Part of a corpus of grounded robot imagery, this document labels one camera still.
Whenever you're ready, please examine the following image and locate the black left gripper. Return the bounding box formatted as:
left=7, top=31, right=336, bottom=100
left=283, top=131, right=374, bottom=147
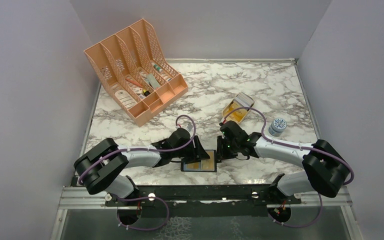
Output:
left=172, top=136, right=210, bottom=165

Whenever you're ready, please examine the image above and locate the gold credit card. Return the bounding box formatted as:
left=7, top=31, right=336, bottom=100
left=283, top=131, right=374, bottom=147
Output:
left=200, top=150, right=216, bottom=172
left=185, top=162, right=202, bottom=171

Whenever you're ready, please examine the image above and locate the black leather card holder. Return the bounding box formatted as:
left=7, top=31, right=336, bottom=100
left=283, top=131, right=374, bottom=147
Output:
left=180, top=149, right=217, bottom=173

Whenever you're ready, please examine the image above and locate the beige oval card tray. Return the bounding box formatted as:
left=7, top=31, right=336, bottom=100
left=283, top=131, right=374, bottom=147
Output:
left=221, top=98, right=252, bottom=124

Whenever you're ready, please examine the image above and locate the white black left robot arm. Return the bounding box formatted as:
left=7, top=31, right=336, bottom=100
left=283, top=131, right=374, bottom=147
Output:
left=73, top=128, right=210, bottom=206

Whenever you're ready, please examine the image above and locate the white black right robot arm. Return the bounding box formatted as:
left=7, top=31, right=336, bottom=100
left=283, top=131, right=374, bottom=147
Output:
left=217, top=120, right=351, bottom=204

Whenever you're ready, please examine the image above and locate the white credit card stack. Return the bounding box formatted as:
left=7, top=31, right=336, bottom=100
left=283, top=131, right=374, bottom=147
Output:
left=234, top=92, right=255, bottom=107

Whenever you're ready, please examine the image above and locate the blue patterned round tin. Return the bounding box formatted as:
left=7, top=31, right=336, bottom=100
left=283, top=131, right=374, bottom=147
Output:
left=268, top=117, right=288, bottom=137

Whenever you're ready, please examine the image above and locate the green white tube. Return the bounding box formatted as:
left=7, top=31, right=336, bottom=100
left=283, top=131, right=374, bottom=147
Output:
left=151, top=62, right=163, bottom=73

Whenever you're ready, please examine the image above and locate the orange pen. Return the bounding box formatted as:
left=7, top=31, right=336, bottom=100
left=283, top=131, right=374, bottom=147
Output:
left=125, top=77, right=143, bottom=88

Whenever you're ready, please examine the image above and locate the orange plastic desk organizer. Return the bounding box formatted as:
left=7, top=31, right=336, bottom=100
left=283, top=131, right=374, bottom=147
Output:
left=84, top=19, right=188, bottom=127

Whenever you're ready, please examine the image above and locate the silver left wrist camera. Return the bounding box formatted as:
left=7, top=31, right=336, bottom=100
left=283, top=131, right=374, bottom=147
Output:
left=186, top=123, right=194, bottom=131

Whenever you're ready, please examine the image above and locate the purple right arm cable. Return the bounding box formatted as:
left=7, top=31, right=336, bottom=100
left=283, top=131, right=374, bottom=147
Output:
left=220, top=106, right=355, bottom=229

